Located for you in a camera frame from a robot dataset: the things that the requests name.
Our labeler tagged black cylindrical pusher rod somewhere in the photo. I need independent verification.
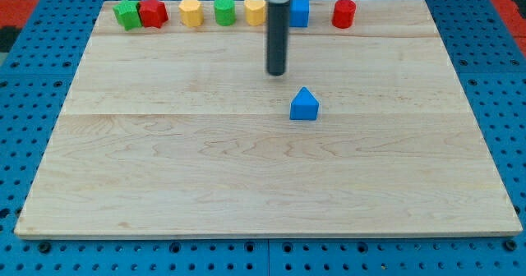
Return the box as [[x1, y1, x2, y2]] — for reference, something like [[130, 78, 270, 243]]
[[266, 0, 291, 76]]

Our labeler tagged blue triangle block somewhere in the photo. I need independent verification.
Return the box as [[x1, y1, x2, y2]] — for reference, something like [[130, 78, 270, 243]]
[[289, 87, 320, 121]]

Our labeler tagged blue cube block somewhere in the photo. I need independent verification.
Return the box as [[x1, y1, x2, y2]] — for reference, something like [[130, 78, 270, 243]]
[[289, 0, 310, 28]]

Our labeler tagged yellow heart block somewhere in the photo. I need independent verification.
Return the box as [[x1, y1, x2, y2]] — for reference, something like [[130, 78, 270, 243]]
[[243, 0, 266, 26]]

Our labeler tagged green cylinder block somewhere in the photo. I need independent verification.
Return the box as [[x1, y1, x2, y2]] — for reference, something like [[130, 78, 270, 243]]
[[214, 0, 236, 26]]

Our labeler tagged red cylinder block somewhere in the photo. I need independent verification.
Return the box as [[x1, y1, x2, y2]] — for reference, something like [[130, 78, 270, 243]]
[[331, 0, 357, 29]]

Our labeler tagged yellow hexagon block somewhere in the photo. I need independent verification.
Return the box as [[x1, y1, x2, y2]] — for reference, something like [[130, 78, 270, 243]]
[[178, 0, 204, 27]]

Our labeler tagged red star block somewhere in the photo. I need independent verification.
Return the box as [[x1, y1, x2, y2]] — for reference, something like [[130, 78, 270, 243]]
[[139, 0, 168, 29]]

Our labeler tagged green star block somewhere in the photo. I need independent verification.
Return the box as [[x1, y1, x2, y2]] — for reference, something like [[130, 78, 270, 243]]
[[113, 0, 142, 30]]

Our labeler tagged light wooden board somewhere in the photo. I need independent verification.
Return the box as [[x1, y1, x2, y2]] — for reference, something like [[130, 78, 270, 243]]
[[15, 0, 523, 240]]

